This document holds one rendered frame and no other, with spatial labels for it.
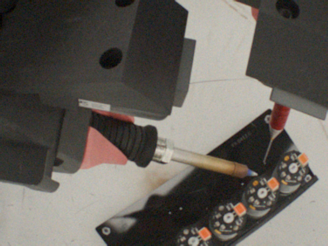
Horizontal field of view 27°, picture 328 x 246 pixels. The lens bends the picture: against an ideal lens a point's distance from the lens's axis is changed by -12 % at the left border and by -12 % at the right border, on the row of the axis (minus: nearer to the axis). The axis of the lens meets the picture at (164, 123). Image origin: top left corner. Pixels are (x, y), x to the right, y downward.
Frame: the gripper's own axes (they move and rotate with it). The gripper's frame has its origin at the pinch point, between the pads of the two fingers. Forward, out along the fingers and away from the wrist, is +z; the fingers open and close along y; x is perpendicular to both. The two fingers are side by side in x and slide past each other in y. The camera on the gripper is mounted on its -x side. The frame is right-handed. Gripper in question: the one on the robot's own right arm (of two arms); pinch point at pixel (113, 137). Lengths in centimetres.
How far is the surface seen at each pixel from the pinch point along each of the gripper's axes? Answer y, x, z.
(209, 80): 8.4, 2.3, 13.4
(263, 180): 0.1, -5.0, 10.1
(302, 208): -0.5, -5.7, 17.8
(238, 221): -2.9, -4.0, 9.6
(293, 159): 1.9, -6.7, 11.2
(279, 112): 2.4, -8.9, 2.7
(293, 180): 0.4, -6.9, 11.3
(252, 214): -1.9, -3.7, 12.3
